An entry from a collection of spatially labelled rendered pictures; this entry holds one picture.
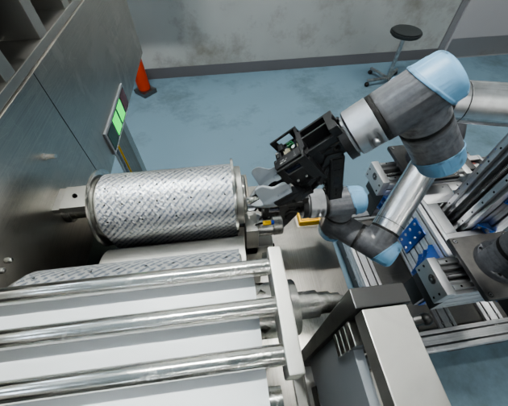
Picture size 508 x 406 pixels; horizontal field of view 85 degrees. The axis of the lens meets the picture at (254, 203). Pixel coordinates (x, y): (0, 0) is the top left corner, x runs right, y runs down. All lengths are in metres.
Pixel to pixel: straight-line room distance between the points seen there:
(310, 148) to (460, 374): 1.71
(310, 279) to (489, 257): 0.60
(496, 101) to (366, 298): 0.47
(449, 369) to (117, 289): 1.85
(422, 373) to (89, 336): 0.25
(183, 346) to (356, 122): 0.35
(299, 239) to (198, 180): 0.49
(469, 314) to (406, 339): 1.61
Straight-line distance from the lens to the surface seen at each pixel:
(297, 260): 0.87
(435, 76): 0.44
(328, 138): 0.44
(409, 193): 0.81
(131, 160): 1.59
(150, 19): 3.44
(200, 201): 0.49
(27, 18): 0.70
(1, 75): 0.59
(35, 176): 0.58
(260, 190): 0.48
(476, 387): 2.02
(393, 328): 0.27
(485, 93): 0.65
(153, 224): 0.52
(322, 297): 0.36
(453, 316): 1.83
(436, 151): 0.50
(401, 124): 0.44
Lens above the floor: 1.68
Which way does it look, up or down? 53 degrees down
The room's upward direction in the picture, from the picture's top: straight up
